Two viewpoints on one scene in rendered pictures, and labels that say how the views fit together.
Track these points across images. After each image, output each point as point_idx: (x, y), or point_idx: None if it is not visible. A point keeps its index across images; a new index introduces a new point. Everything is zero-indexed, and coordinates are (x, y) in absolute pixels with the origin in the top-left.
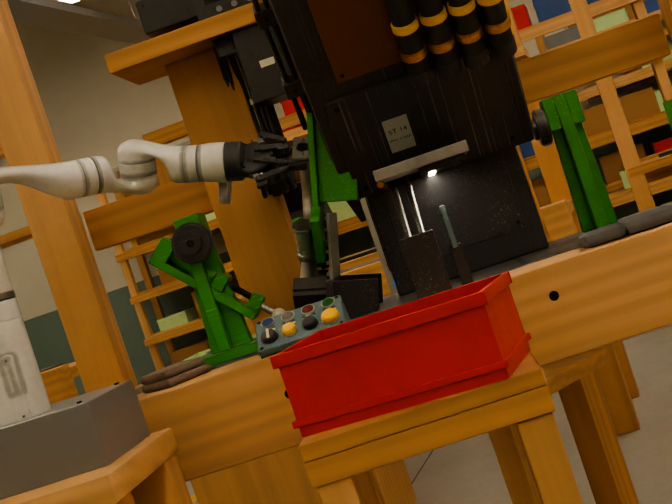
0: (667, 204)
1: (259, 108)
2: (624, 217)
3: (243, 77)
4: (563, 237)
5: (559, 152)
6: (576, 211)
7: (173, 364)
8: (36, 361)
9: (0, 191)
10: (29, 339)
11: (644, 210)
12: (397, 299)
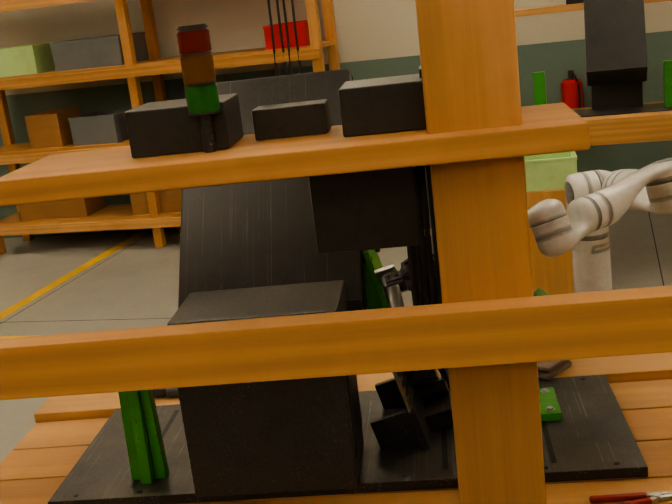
0: (78, 485)
1: (424, 243)
2: (112, 493)
3: (427, 199)
4: (175, 492)
5: (153, 395)
6: (164, 453)
7: (548, 363)
8: (574, 276)
9: (646, 187)
10: (573, 263)
11: (88, 497)
12: (366, 432)
